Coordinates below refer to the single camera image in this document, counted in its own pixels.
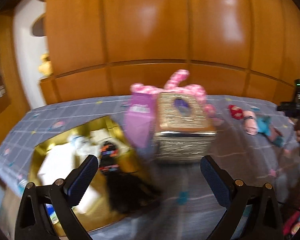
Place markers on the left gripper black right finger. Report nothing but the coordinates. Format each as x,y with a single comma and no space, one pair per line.
264,220

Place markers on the wooden wardrobe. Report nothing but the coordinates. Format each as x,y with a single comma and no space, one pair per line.
231,47

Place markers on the white socks blue band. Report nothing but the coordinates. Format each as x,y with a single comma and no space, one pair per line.
83,146

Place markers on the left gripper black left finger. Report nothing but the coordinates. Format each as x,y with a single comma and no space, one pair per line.
33,221

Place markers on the blue plush bear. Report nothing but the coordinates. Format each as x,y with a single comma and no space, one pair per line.
266,128

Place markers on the red small sock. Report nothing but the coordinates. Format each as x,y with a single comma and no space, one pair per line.
236,112

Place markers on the gold storage box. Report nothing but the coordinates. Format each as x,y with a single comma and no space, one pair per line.
99,214

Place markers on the purple cardboard box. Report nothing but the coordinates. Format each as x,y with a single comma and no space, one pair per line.
139,119

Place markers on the silver embossed tissue box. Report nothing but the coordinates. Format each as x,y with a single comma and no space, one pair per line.
183,131

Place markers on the wooden shelf door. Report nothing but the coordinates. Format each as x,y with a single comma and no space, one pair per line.
13,102

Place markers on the yellow duck plush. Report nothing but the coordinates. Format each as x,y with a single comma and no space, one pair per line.
45,68

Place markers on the pink towel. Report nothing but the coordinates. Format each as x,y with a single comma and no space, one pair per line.
250,123

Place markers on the black braided hair wig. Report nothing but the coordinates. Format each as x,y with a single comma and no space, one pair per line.
127,193

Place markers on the pink white spotted plush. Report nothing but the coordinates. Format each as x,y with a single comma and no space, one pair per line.
172,86

